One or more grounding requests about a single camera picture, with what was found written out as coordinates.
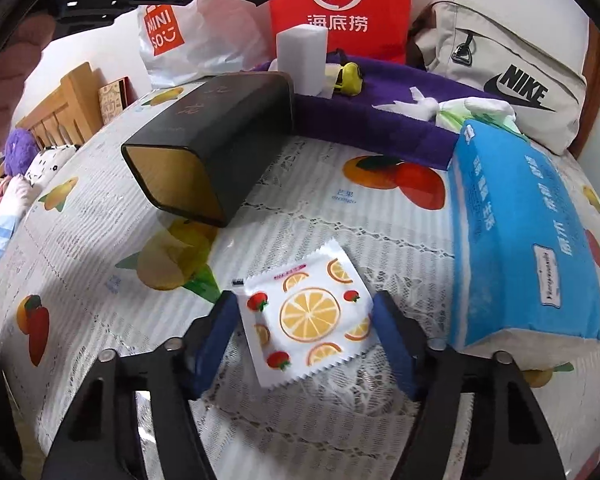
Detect white foam block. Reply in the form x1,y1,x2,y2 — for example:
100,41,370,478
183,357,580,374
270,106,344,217
276,24,328,96

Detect yellow black mesh bag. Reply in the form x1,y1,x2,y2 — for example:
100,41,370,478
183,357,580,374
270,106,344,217
334,62,364,96

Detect orange print wet wipe packet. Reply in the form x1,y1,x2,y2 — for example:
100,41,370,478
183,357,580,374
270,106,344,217
236,238,378,389

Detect green tissue pack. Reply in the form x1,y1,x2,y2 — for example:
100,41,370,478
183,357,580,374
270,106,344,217
434,96,526,139

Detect person's left hand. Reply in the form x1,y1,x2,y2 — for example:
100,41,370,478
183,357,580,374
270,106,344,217
0,14,56,151

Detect white Miniso plastic bag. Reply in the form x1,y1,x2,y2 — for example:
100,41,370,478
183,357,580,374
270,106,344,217
137,0,271,88

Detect brown patterned box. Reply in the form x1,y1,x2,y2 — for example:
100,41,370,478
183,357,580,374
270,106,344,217
98,77,130,125

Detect blue tissue pack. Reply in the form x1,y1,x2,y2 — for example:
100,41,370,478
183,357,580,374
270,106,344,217
449,119,600,370

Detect fruit pattern tablecloth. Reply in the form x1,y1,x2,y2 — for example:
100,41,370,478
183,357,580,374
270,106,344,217
0,104,600,479

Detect dark green tea tin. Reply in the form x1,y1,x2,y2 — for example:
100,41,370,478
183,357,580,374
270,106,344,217
121,72,294,228

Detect red Haidilao paper bag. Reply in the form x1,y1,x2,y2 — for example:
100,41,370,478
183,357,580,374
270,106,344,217
270,0,411,63

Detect white spotted plush toy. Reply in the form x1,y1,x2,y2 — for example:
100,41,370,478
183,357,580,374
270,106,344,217
24,144,79,188

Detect purple plush toy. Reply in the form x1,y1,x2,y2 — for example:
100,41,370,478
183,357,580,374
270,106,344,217
4,128,38,177

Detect purple towel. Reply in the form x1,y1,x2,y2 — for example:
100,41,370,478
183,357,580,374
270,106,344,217
251,49,496,172

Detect grey Nike bag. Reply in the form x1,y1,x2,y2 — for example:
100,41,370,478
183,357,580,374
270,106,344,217
408,0,586,155

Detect brown wooden door frame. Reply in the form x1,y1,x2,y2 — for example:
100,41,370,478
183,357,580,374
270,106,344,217
569,21,600,158

